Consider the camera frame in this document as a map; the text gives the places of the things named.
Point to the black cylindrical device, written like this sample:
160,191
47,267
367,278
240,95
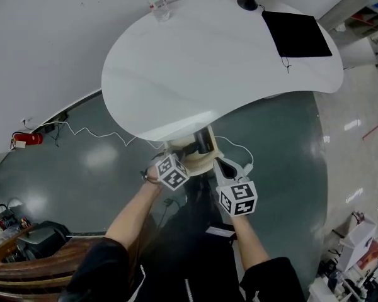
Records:
203,142

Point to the large wooden drawer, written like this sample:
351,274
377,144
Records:
204,164

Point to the red floor stick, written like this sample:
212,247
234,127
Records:
371,131

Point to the white curved table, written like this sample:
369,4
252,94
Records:
208,58

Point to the black battery box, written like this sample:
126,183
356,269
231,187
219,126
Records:
220,232

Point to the red fire extinguisher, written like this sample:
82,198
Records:
30,138

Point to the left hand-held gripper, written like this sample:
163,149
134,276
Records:
173,173

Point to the person's black clothing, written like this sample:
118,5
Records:
182,263

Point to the person's left forearm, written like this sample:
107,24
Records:
135,215

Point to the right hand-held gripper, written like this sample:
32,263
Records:
239,198

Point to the white wall socket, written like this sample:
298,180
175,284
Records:
26,120

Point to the clear water bottle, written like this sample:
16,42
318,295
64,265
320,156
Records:
159,5

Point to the brown wooden bed frame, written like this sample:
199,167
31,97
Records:
34,272

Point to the white paper bag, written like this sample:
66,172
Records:
357,241

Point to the person's right forearm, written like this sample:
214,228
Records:
249,244

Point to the grey open shelf unit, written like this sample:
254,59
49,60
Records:
356,11

